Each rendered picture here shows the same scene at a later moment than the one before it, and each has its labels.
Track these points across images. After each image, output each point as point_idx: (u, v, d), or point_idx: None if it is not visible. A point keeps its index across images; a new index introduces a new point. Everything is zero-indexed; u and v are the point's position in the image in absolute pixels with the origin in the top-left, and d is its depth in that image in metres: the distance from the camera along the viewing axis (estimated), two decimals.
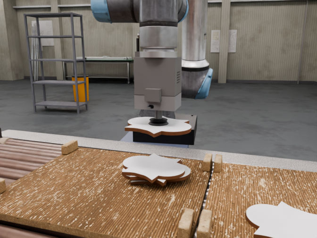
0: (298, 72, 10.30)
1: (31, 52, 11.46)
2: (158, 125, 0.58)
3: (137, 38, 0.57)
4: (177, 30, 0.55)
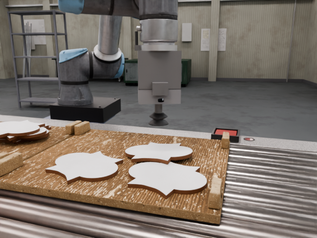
0: (287, 71, 10.40)
1: (23, 51, 11.56)
2: (162, 125, 0.58)
3: (136, 31, 0.55)
4: (177, 24, 0.56)
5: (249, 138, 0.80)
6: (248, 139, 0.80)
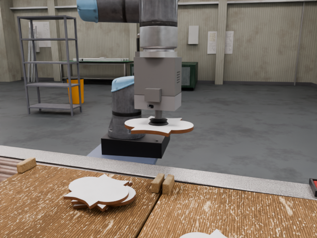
0: (295, 73, 10.30)
1: (28, 53, 11.46)
2: (158, 125, 0.58)
3: (137, 38, 0.57)
4: (177, 30, 0.55)
5: None
6: None
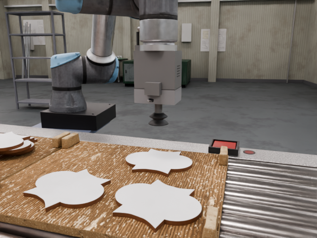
0: (287, 71, 10.35)
1: None
2: (158, 125, 0.58)
3: (137, 32, 0.57)
4: (177, 23, 0.54)
5: (249, 151, 0.75)
6: (248, 152, 0.75)
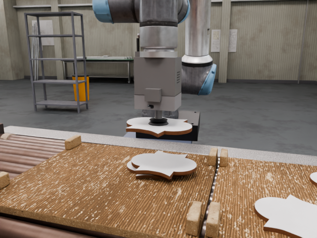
0: (299, 72, 10.29)
1: (31, 52, 11.46)
2: (158, 125, 0.58)
3: (137, 38, 0.57)
4: (177, 30, 0.55)
5: None
6: None
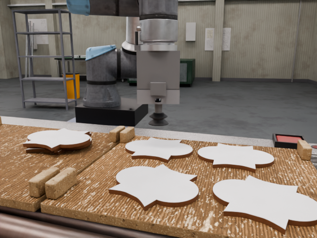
0: (292, 70, 10.30)
1: (26, 50, 11.46)
2: (161, 125, 0.58)
3: (136, 31, 0.55)
4: (177, 24, 0.55)
5: None
6: None
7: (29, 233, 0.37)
